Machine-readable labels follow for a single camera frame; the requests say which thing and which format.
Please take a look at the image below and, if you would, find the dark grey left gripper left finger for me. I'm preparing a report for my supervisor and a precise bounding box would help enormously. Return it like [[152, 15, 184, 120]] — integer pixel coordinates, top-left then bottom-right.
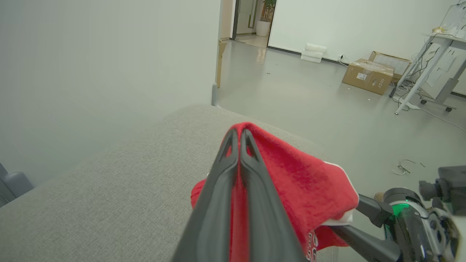
[[171, 128, 240, 262]]

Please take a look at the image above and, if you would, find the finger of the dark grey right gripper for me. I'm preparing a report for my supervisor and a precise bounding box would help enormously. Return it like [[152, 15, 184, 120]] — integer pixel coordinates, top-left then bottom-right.
[[356, 195, 394, 229], [329, 225, 403, 262]]

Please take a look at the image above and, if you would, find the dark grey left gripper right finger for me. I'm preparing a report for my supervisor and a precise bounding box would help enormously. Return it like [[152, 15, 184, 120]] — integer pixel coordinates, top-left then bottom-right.
[[240, 128, 306, 262]]

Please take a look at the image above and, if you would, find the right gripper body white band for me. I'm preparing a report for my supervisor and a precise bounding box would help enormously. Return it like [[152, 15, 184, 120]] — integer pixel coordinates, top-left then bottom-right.
[[383, 187, 466, 262]]

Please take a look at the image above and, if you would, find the red shorts white hem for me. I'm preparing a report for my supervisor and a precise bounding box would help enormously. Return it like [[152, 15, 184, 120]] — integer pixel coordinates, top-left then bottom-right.
[[190, 122, 360, 262]]

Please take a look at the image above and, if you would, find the cardboard box with white label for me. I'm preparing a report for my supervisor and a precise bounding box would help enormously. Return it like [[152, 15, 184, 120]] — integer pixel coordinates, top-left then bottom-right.
[[341, 58, 395, 96]]

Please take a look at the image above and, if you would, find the open cardboard box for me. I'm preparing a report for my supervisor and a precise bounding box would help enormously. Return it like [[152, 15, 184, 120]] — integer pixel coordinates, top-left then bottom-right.
[[368, 51, 412, 82]]

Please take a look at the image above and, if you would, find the white rolling panel stand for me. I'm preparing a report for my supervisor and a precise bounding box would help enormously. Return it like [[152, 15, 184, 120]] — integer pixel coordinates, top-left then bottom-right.
[[419, 45, 466, 112]]

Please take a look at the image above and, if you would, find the potted plant in white pot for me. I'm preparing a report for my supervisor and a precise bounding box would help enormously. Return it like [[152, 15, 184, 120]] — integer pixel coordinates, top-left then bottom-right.
[[256, 0, 276, 37]]

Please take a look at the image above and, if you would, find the white metal leg table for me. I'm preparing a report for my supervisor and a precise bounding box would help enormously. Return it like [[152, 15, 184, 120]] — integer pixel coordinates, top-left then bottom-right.
[[389, 32, 466, 115]]

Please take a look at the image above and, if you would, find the white panel on table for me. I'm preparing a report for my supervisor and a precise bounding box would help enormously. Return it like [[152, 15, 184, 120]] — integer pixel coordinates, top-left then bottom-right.
[[439, 2, 466, 39]]

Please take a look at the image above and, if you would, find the loose wire scrap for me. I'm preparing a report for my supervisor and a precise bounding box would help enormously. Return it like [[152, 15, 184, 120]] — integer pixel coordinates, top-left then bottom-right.
[[392, 159, 426, 176]]

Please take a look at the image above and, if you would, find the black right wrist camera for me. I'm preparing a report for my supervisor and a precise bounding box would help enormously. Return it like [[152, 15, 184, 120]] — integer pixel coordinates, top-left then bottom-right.
[[419, 166, 466, 215]]

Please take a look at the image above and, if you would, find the black floor cable bundle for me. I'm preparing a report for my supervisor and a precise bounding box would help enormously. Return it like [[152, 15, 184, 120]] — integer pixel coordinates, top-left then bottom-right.
[[390, 55, 432, 107]]

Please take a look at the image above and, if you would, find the grey partition joint post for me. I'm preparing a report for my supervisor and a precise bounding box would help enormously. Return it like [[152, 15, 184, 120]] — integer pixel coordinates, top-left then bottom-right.
[[0, 163, 35, 208]]

